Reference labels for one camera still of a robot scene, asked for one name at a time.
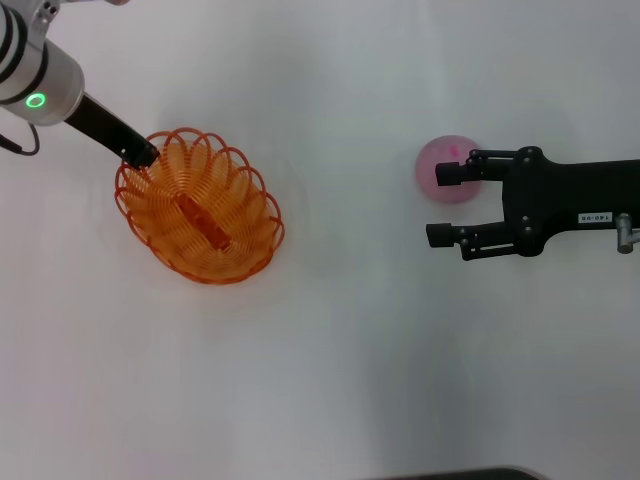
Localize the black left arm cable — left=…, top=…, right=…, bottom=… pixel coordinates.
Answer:
left=0, top=122, right=41, bottom=156

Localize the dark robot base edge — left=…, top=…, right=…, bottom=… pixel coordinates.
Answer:
left=379, top=466, right=546, bottom=480

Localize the orange plastic woven basket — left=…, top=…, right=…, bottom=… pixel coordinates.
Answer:
left=113, top=128, right=285, bottom=285

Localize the silver angled gripper plug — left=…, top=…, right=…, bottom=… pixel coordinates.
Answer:
left=614, top=212, right=640, bottom=255

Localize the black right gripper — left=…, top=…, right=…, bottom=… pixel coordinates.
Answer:
left=425, top=146, right=640, bottom=262

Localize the pink peach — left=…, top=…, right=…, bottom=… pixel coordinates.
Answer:
left=413, top=133, right=484, bottom=205

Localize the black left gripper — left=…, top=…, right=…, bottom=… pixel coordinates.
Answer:
left=62, top=92, right=162, bottom=172

